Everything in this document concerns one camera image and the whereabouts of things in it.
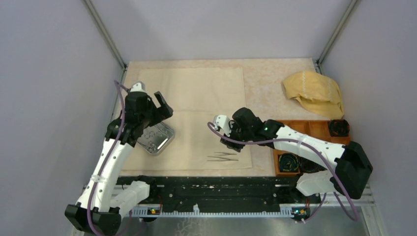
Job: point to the yellow crumpled cloth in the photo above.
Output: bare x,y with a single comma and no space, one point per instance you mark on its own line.
316,93

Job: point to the steel surgical scissors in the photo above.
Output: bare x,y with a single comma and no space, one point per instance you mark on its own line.
154,134

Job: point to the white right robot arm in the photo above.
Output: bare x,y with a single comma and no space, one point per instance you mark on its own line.
347,168

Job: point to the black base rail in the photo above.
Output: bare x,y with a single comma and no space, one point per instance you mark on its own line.
177,190

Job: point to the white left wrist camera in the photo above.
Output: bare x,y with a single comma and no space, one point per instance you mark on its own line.
138,87

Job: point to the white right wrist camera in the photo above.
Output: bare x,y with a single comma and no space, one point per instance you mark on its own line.
221,122

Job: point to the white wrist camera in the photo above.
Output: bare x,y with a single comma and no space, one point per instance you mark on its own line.
138,87
221,122

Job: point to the dark patterned fabric roll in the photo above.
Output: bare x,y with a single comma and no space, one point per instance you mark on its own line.
288,163

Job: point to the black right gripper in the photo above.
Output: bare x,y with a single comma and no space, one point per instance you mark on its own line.
230,144

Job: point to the wooden compartment tray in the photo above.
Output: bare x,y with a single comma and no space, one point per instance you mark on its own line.
314,128

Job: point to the aluminium frame rail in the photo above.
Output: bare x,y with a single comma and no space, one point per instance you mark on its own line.
234,208

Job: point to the steel instrument tray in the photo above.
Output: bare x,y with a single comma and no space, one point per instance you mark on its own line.
156,147

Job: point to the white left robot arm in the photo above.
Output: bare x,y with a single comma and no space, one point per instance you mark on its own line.
97,211

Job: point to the cream cloth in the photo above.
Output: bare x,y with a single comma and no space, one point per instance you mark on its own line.
196,95

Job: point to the steel tweezers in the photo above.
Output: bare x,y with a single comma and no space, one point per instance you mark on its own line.
224,153
220,159

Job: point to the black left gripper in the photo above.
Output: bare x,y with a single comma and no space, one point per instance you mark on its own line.
164,111

